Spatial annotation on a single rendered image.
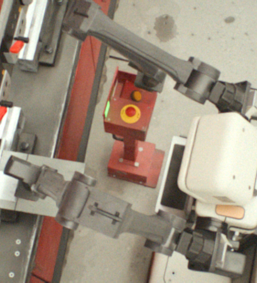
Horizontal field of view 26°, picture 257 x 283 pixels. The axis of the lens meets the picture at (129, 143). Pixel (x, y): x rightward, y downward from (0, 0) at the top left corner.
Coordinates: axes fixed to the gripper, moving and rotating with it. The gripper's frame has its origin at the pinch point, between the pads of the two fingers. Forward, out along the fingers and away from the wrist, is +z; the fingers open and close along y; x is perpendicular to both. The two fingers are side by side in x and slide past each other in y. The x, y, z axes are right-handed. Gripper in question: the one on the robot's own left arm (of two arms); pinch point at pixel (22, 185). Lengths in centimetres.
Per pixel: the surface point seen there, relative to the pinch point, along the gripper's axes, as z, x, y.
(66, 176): -4.5, 11.5, -5.5
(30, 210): -0.7, 4.0, 6.7
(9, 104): -20.9, -14.0, -16.2
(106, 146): 85, 58, -48
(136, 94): 13, 37, -48
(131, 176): 72, 69, -33
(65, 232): 85, 46, -1
